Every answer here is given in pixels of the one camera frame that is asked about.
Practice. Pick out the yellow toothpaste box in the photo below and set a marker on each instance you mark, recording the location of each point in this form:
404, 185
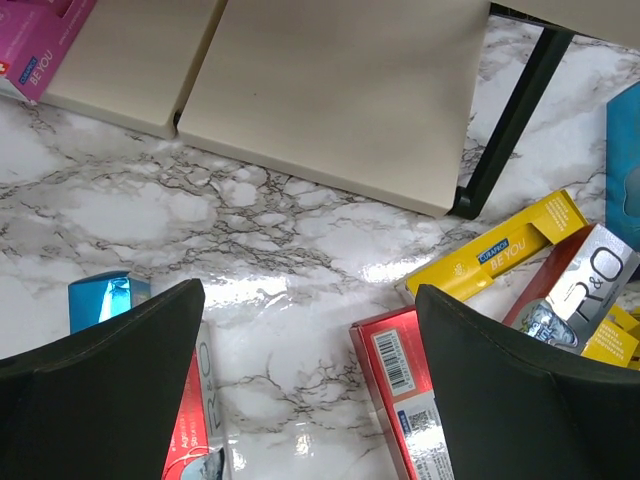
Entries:
475, 266
616, 340

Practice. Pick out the beige three-tier shelf rack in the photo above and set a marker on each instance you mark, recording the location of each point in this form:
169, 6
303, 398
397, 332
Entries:
372, 97

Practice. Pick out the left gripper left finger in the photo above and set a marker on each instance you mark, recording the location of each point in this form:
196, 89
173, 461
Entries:
101, 403

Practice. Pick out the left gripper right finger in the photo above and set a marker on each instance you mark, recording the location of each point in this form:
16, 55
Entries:
512, 407

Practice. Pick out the red R&O toothpaste box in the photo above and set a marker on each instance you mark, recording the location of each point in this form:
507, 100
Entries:
198, 444

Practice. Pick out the blue metallic toothpaste box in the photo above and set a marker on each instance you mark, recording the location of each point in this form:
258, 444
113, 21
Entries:
98, 298

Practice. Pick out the silver red R&O box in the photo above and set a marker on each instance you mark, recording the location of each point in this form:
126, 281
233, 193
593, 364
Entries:
574, 289

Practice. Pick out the red toothpaste box barcode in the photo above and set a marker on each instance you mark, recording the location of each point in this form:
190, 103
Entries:
390, 352

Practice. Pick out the silver R&O box upper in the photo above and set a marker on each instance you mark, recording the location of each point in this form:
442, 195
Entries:
622, 166

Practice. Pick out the pink toothpaste box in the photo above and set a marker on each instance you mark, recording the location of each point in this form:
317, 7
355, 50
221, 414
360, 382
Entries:
35, 38

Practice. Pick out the yellow toothpaste box upper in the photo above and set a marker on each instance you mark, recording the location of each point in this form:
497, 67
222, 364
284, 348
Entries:
475, 266

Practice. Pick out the yellow toothpaste box middle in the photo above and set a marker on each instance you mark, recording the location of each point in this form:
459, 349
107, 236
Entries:
616, 340

